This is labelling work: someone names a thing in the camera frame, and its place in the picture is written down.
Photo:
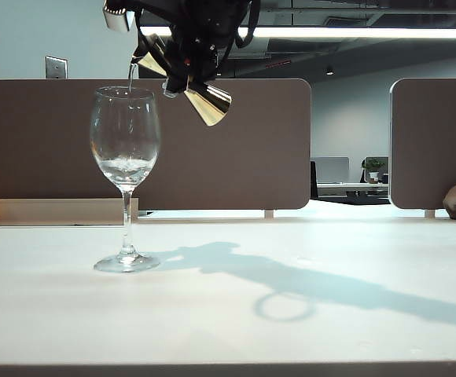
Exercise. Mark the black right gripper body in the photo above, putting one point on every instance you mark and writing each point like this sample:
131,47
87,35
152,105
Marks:
204,19

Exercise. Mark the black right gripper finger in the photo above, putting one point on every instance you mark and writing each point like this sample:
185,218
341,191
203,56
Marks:
177,66
204,59

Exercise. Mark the gold double jigger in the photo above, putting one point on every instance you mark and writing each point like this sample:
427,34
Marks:
208,106

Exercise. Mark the clear wine glass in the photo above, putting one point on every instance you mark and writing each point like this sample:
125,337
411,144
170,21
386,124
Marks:
125,176

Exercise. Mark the red ceiling sign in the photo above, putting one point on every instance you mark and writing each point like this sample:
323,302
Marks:
279,63

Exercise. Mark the wide brown desk partition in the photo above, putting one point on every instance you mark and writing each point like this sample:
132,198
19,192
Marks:
251,157

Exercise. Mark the grey office partition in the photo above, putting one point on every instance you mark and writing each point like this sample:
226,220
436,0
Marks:
332,169

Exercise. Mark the white office desk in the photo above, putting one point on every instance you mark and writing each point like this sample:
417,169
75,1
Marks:
350,187

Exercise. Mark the green potted plant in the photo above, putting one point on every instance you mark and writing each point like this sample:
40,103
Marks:
373,167

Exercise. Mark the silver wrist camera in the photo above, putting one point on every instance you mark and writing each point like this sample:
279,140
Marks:
118,17

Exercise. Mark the metal wall switch plate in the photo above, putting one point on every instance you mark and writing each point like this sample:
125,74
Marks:
56,67

